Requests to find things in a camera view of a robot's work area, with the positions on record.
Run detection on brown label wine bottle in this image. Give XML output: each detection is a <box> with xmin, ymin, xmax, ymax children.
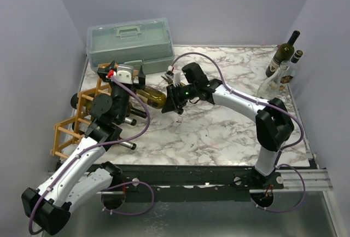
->
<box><xmin>136</xmin><ymin>86</ymin><xmax>167</xmax><ymax>109</ymax></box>

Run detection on dark green wine bottle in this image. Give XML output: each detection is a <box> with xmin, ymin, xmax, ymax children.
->
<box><xmin>69</xmin><ymin>93</ymin><xmax>137</xmax><ymax>126</ymax></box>

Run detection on green bottle silver neck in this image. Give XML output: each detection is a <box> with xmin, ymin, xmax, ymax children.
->
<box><xmin>127</xmin><ymin>102</ymin><xmax>147</xmax><ymax>119</ymax></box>

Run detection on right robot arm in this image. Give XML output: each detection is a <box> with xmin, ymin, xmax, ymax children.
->
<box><xmin>161</xmin><ymin>62</ymin><xmax>294</xmax><ymax>189</ymax></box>

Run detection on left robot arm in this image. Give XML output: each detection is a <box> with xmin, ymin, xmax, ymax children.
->
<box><xmin>21</xmin><ymin>62</ymin><xmax>145</xmax><ymax>236</ymax></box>

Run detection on bottle in rack bottom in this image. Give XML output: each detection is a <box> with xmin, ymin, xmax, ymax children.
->
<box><xmin>72</xmin><ymin>122</ymin><xmax>137</xmax><ymax>152</ymax></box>

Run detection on wooden wine rack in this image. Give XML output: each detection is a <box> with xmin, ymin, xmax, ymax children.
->
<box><xmin>50</xmin><ymin>68</ymin><xmax>111</xmax><ymax>159</ymax></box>

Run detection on clear glass bottle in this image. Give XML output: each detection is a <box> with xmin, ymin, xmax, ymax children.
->
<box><xmin>256</xmin><ymin>61</ymin><xmax>289</xmax><ymax>100</ymax></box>

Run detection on green bottle back right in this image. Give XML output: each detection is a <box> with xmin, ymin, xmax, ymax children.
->
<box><xmin>265</xmin><ymin>31</ymin><xmax>300</xmax><ymax>77</ymax></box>

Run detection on small dark cap bottle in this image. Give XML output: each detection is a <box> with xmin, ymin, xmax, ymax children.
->
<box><xmin>279</xmin><ymin>50</ymin><xmax>304</xmax><ymax>91</ymax></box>

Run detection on green plastic toolbox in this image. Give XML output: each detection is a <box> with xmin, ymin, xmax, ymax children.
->
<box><xmin>86</xmin><ymin>18</ymin><xmax>174</xmax><ymax>74</ymax></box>

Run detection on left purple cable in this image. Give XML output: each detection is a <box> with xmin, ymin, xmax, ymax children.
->
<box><xmin>28</xmin><ymin>77</ymin><xmax>151</xmax><ymax>234</ymax></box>

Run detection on purple cable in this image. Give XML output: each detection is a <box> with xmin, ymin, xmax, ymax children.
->
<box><xmin>171</xmin><ymin>53</ymin><xmax>306</xmax><ymax>212</ymax></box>
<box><xmin>28</xmin><ymin>77</ymin><xmax>151</xmax><ymax>234</ymax></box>

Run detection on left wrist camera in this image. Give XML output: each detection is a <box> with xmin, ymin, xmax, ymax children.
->
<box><xmin>107</xmin><ymin>65</ymin><xmax>134</xmax><ymax>84</ymax></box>

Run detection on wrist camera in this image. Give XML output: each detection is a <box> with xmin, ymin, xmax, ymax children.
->
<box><xmin>165</xmin><ymin>66</ymin><xmax>181</xmax><ymax>86</ymax></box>
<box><xmin>107</xmin><ymin>65</ymin><xmax>134</xmax><ymax>84</ymax></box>

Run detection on yellow handled pliers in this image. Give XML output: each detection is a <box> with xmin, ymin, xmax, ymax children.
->
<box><xmin>161</xmin><ymin>75</ymin><xmax>174</xmax><ymax>85</ymax></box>

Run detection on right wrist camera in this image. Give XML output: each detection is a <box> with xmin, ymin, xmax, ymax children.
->
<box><xmin>165</xmin><ymin>66</ymin><xmax>181</xmax><ymax>86</ymax></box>

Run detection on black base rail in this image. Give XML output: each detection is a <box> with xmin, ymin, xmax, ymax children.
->
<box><xmin>118</xmin><ymin>165</ymin><xmax>283</xmax><ymax>203</ymax></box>

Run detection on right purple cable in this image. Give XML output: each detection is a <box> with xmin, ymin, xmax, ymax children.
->
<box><xmin>171</xmin><ymin>53</ymin><xmax>306</xmax><ymax>212</ymax></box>

